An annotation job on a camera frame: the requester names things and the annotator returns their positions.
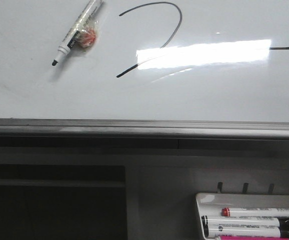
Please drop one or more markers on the red magnet taped to marker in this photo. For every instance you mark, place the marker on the red magnet taped to marker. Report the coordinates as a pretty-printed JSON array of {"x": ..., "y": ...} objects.
[{"x": 87, "y": 36}]

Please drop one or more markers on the white black-tipped whiteboard marker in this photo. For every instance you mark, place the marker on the white black-tipped whiteboard marker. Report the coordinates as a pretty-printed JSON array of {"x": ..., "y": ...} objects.
[{"x": 78, "y": 27}]

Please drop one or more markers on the white whiteboard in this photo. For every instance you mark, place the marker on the white whiteboard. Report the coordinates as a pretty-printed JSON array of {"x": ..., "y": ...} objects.
[{"x": 189, "y": 60}]

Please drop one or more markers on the upper black-capped whiteboard marker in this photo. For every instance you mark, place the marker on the upper black-capped whiteboard marker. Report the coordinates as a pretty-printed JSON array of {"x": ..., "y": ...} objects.
[{"x": 208, "y": 221}]

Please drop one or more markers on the black-capped whiteboard marker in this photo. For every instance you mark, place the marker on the black-capped whiteboard marker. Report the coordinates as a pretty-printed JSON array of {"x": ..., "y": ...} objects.
[
  {"x": 262, "y": 231},
  {"x": 208, "y": 221}
]

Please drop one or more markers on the lower black-capped whiteboard marker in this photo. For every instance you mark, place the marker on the lower black-capped whiteboard marker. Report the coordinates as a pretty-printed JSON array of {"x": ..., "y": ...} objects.
[{"x": 262, "y": 231}]

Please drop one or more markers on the pink whiteboard marker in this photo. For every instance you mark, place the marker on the pink whiteboard marker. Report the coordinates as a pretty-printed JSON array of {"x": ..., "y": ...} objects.
[{"x": 248, "y": 238}]

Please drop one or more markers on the red-capped whiteboard marker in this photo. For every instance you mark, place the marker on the red-capped whiteboard marker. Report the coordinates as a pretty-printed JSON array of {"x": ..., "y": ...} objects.
[{"x": 273, "y": 212}]

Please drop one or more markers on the white marker tray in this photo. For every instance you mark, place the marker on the white marker tray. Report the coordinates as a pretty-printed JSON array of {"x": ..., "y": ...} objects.
[{"x": 213, "y": 203}]

